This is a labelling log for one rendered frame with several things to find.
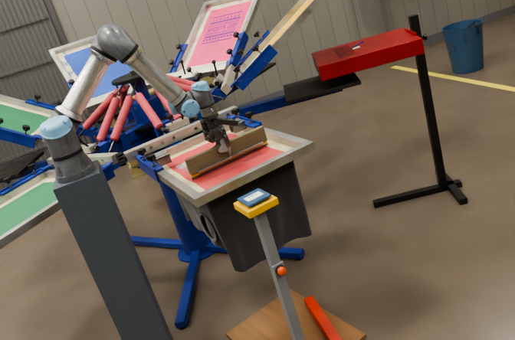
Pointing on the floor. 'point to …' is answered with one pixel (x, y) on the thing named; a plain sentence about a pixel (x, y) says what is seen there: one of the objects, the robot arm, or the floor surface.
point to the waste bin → (465, 45)
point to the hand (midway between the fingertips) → (228, 152)
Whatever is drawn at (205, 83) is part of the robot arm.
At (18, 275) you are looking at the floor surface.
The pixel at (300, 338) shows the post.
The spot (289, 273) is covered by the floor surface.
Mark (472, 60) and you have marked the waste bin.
